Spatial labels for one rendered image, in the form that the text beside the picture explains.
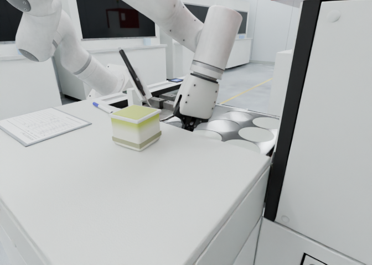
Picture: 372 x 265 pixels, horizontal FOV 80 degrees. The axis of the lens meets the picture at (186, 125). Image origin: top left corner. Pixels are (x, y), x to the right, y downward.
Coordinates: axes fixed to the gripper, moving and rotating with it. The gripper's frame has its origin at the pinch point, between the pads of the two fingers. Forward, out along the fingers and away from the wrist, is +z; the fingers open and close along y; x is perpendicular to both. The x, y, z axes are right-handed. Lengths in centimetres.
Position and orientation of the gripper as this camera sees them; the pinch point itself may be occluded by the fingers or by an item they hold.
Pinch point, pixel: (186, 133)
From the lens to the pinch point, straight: 60.1
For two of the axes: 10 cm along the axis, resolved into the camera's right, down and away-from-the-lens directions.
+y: -8.4, -1.4, -5.3
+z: -3.0, 9.2, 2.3
